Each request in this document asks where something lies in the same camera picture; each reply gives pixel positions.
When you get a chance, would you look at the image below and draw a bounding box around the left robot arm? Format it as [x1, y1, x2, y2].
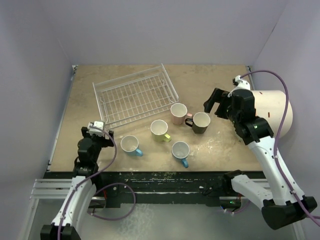
[40, 121, 115, 240]

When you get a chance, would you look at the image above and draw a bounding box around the pink mug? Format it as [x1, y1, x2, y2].
[170, 102, 193, 125]

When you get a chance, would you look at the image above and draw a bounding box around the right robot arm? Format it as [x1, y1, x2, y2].
[203, 88, 318, 230]

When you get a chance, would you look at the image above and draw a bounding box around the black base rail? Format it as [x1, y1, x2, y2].
[47, 171, 276, 209]

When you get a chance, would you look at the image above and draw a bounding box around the yellow-green mug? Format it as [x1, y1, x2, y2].
[150, 119, 172, 143]

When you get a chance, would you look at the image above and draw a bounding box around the black mug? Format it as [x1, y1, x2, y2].
[184, 112, 211, 135]

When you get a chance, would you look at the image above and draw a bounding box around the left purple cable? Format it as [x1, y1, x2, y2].
[56, 129, 137, 240]

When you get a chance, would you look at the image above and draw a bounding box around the purple cable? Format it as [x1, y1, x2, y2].
[56, 129, 137, 240]
[219, 69, 320, 221]

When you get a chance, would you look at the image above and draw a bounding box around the light blue mug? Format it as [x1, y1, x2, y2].
[120, 135, 143, 157]

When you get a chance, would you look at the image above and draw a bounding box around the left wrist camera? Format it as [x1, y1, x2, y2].
[87, 121, 105, 137]

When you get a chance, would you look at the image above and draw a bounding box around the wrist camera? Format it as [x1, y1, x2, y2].
[227, 75, 251, 98]
[87, 121, 105, 137]

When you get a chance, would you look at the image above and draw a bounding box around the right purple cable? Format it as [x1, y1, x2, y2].
[219, 69, 320, 221]

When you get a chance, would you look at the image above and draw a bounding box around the dark blue mug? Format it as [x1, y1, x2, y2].
[171, 141, 190, 169]

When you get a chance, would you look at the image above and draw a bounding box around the white cylinder orange lid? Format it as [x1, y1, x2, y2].
[252, 90, 286, 135]

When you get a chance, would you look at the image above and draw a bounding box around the white wire dish rack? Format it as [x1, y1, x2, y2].
[92, 64, 179, 130]

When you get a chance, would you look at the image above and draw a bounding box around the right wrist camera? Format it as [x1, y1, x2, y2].
[227, 75, 251, 98]

